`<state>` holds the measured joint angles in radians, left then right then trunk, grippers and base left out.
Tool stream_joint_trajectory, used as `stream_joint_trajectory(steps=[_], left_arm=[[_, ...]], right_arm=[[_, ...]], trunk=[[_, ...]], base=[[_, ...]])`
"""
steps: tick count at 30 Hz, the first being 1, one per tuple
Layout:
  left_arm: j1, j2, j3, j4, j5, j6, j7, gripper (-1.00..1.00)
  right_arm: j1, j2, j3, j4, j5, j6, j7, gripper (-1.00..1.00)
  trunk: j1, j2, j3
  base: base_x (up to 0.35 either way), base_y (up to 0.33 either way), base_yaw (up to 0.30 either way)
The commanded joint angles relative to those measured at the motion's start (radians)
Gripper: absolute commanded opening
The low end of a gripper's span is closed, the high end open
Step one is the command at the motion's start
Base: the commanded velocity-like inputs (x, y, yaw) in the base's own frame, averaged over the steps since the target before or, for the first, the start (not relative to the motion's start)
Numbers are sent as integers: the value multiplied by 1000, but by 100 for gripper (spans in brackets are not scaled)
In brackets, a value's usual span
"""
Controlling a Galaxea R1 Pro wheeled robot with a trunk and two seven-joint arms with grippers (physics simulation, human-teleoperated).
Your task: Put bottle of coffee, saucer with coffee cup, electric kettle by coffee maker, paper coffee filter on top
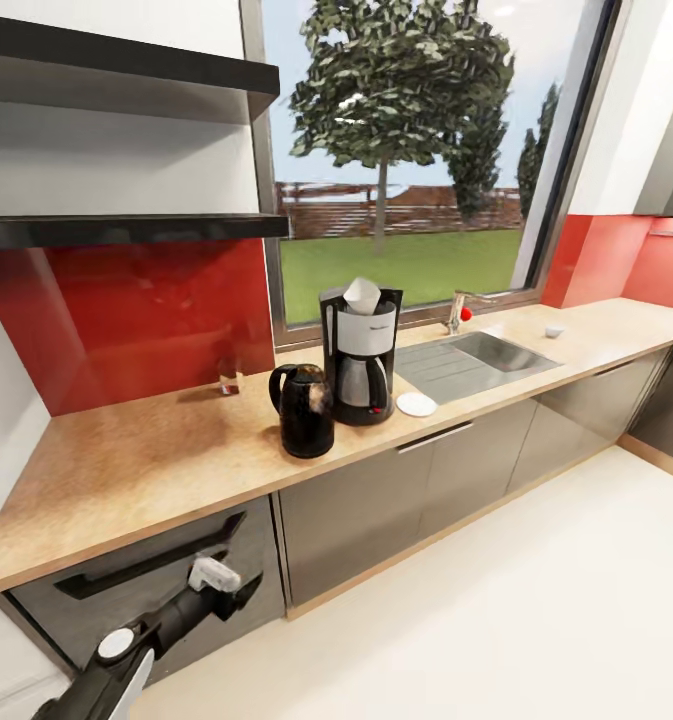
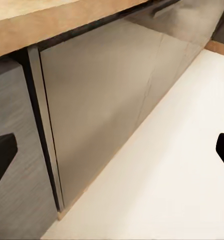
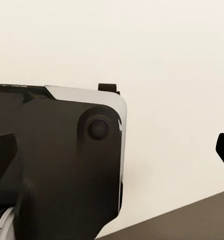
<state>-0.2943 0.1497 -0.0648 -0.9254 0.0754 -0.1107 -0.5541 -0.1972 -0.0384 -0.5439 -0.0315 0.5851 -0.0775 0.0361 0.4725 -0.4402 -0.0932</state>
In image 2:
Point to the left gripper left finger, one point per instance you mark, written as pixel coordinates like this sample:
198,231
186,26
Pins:
8,150

